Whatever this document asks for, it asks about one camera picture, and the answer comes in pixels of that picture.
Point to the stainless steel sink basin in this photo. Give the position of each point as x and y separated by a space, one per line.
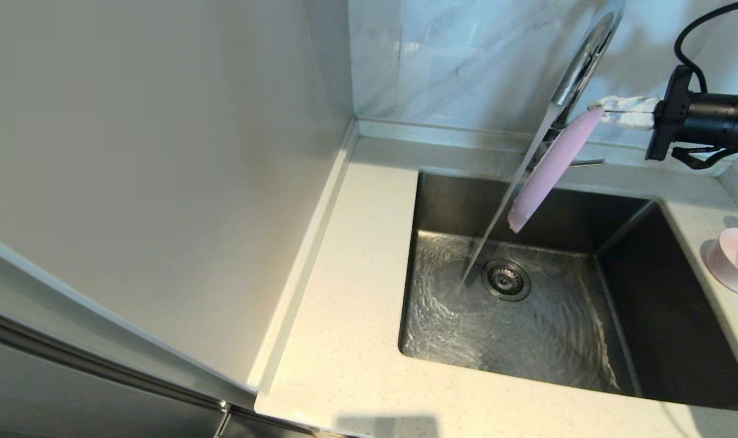
551 340

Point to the chrome gooseneck faucet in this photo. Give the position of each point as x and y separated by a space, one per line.
588 55

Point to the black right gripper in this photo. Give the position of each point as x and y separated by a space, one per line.
670 115

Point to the pink bowl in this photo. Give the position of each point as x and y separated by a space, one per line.
724 261

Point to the lavender round plate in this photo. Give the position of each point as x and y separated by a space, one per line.
551 170

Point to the white grey appliance door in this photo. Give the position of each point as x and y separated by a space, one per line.
52 389

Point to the round metal drain strainer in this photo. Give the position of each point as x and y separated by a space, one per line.
506 280

